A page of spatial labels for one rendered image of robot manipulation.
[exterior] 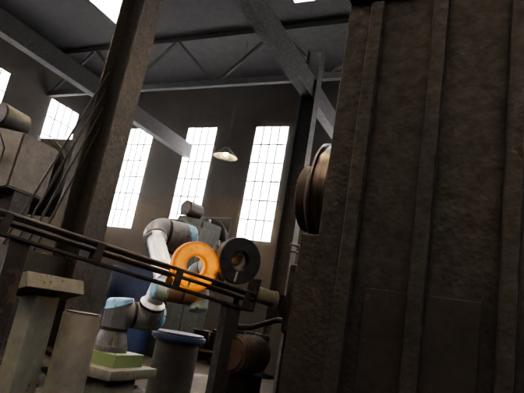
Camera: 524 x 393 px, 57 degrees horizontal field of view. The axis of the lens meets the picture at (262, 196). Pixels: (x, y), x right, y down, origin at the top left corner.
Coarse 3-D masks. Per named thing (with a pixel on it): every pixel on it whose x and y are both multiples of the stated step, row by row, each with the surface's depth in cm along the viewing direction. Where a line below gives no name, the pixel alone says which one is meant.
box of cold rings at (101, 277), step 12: (0, 252) 402; (36, 252) 422; (0, 264) 397; (36, 264) 422; (48, 264) 434; (60, 264) 445; (60, 276) 445; (96, 276) 484; (108, 276) 499; (96, 288) 485; (96, 300) 485; (12, 312) 404; (96, 312) 486
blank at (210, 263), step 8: (184, 248) 150; (192, 248) 151; (200, 248) 153; (208, 248) 154; (176, 256) 148; (184, 256) 149; (192, 256) 151; (200, 256) 152; (208, 256) 154; (216, 256) 155; (176, 264) 148; (184, 264) 149; (208, 264) 153; (216, 264) 154; (200, 272) 154; (208, 272) 153; (216, 272) 154; (184, 280) 148; (200, 280) 151; (184, 288) 148; (192, 288) 149; (200, 288) 151
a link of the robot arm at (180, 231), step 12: (180, 228) 206; (192, 228) 209; (168, 240) 203; (180, 240) 205; (192, 240) 207; (168, 252) 207; (144, 300) 215; (156, 300) 214; (144, 312) 214; (156, 312) 214; (144, 324) 214; (156, 324) 217
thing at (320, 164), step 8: (328, 144) 198; (320, 152) 190; (328, 152) 188; (320, 160) 186; (328, 160) 184; (312, 168) 183; (320, 168) 183; (312, 176) 182; (320, 176) 181; (312, 184) 181; (320, 184) 180; (312, 192) 181; (320, 192) 179; (312, 200) 180; (320, 200) 179; (312, 208) 181; (320, 208) 179; (312, 216) 181; (320, 216) 180; (312, 224) 182; (312, 232) 184
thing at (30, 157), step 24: (0, 120) 655; (24, 120) 682; (0, 144) 634; (24, 144) 627; (48, 144) 708; (72, 144) 715; (0, 168) 621; (24, 168) 631; (0, 192) 630; (24, 192) 637; (48, 192) 682; (0, 216) 631; (48, 216) 691; (0, 240) 660
